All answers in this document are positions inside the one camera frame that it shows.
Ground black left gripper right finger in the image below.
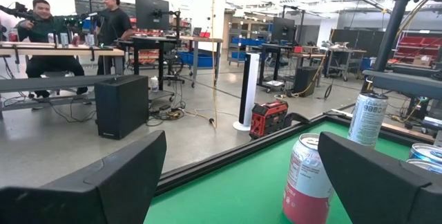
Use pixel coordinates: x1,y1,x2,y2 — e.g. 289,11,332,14
317,131,442,224

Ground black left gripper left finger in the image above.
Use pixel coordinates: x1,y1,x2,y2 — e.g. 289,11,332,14
0,129,167,224

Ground white red Spindrift can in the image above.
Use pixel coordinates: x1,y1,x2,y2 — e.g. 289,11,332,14
282,133,335,224

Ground black monitor on arm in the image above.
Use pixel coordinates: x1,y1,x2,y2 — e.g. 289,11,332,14
134,0,171,31
270,16,296,44

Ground white Celsius can black lid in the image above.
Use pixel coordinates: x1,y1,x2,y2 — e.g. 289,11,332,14
347,91,390,149

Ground black computer tower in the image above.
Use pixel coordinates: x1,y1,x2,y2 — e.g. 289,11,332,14
93,75,150,140

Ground grey desk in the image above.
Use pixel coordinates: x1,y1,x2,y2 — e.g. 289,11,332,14
362,68,442,101

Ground grey bench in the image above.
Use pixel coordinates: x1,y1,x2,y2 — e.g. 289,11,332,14
0,74,117,113

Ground red toolbox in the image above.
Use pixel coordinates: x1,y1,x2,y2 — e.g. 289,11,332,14
249,100,289,140

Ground black floor box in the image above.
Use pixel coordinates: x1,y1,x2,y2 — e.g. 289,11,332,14
292,66,319,97

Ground metal workbench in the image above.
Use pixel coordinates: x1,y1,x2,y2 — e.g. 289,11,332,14
324,42,367,82

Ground long wooden table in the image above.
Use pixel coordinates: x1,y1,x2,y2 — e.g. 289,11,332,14
0,40,126,76

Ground red bin rack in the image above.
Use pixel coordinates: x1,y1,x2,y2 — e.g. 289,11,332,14
393,31,442,68

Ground black rig pole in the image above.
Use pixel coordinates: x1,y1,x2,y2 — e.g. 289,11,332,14
361,0,442,92

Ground white tower fan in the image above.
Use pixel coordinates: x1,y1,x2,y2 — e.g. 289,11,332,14
232,52,261,133

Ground person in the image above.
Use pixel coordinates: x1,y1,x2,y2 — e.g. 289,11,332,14
16,0,90,100
94,0,136,76

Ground blue storage bin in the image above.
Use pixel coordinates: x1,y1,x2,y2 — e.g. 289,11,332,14
177,50,215,68

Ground black desk wooden top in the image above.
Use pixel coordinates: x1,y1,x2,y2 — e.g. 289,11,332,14
133,35,224,90

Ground black frame clamp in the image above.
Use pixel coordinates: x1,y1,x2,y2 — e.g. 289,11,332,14
282,111,312,129

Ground black floor cables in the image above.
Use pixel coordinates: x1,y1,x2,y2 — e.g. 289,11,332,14
144,94,217,129

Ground black table frame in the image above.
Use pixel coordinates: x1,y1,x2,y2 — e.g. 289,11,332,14
155,103,436,197

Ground yellow hanging cord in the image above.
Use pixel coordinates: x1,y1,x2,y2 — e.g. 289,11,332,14
209,0,219,130

